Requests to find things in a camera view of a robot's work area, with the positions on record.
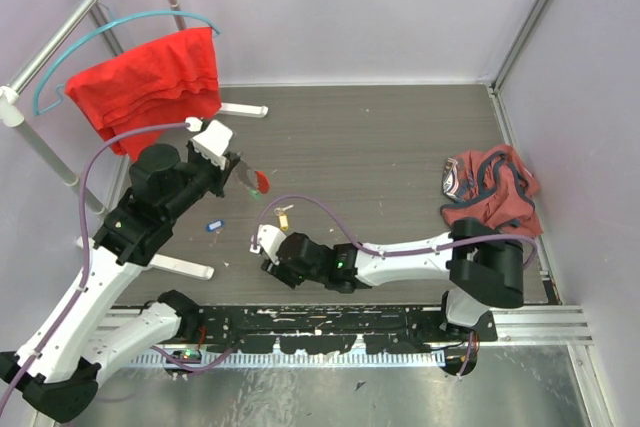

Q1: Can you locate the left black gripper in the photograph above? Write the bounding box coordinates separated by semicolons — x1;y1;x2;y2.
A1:
164;138;241;222

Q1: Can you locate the metal key holder red handle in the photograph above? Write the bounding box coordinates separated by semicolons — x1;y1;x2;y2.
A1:
234;160;270;194

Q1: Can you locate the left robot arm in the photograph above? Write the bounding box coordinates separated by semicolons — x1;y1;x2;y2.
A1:
1;143;241;423

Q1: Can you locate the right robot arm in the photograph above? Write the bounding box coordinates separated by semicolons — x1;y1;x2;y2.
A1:
250;218;534;341

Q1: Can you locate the yellow tag key upper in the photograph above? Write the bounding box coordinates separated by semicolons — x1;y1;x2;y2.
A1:
274;204;294;232

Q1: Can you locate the blue tag key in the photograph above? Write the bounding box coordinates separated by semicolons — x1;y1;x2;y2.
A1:
206;219;225;232

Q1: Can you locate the red cloth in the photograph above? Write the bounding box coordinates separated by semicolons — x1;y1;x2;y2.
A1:
65;27;221;141

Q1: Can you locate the teal clothes hanger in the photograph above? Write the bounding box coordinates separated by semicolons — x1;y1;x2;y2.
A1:
31;10;221;116

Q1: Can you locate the reddish shirt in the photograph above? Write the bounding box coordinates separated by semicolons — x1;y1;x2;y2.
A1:
440;144;543;239

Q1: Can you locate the white clothes rack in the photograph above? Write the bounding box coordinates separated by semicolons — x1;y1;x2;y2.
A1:
0;0;270;281

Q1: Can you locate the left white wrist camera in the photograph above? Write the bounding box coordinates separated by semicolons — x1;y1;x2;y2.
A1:
185;117;234;170

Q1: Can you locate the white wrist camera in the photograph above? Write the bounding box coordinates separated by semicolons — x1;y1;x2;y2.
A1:
249;224;286;264
185;117;234;170

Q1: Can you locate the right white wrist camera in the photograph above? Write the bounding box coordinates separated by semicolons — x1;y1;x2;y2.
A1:
249;224;286;264

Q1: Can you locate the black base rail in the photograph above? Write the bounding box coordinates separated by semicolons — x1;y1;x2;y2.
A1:
109;302;501;356

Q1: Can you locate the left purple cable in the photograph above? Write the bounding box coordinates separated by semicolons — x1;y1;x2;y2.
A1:
0;119;199;408

